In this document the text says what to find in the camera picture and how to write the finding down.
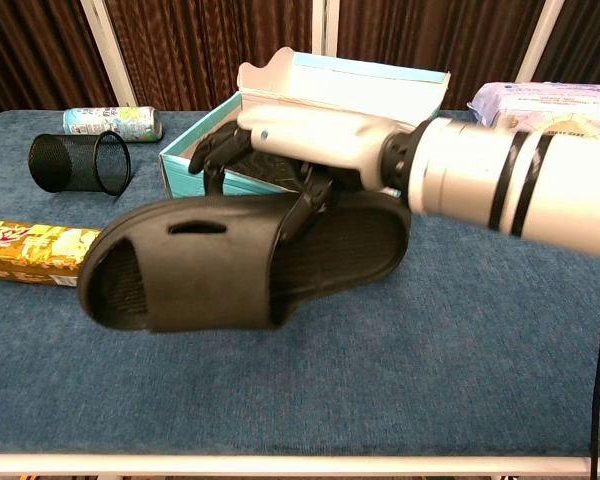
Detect light blue lidded box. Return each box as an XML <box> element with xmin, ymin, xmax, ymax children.
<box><xmin>158</xmin><ymin>47</ymin><xmax>453</xmax><ymax>199</ymax></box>

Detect gold snack packet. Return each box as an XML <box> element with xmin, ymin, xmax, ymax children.
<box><xmin>0</xmin><ymin>218</ymin><xmax>103</xmax><ymax>289</ymax></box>

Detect light blue drink can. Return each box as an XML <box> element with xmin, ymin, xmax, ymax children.
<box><xmin>62</xmin><ymin>105</ymin><xmax>164</xmax><ymax>142</ymax></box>

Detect black rubber slipper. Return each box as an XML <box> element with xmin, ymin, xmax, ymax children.
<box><xmin>76</xmin><ymin>189</ymin><xmax>412</xmax><ymax>335</ymax></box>

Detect black mesh pen holder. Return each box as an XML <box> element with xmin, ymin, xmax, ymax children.
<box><xmin>28</xmin><ymin>130</ymin><xmax>132</xmax><ymax>197</ymax></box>

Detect white partition frame post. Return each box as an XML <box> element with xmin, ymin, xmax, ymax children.
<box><xmin>312</xmin><ymin>0</ymin><xmax>340</xmax><ymax>57</ymax></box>
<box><xmin>79</xmin><ymin>0</ymin><xmax>139</xmax><ymax>110</ymax></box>
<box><xmin>513</xmin><ymin>0</ymin><xmax>567</xmax><ymax>85</ymax></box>

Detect pale purple wet wipes pack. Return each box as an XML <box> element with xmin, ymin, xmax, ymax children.
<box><xmin>467</xmin><ymin>81</ymin><xmax>600</xmax><ymax>139</ymax></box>

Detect dark blue table mat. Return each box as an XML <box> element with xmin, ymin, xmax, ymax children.
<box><xmin>0</xmin><ymin>107</ymin><xmax>600</xmax><ymax>457</ymax></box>

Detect dark brown pleated curtain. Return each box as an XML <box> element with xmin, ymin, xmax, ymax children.
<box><xmin>337</xmin><ymin>0</ymin><xmax>547</xmax><ymax>110</ymax></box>
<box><xmin>532</xmin><ymin>0</ymin><xmax>600</xmax><ymax>87</ymax></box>
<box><xmin>0</xmin><ymin>0</ymin><xmax>117</xmax><ymax>127</ymax></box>
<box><xmin>104</xmin><ymin>0</ymin><xmax>315</xmax><ymax>112</ymax></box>

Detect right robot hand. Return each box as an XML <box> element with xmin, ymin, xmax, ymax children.
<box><xmin>187</xmin><ymin>103</ymin><xmax>397</xmax><ymax>249</ymax></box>

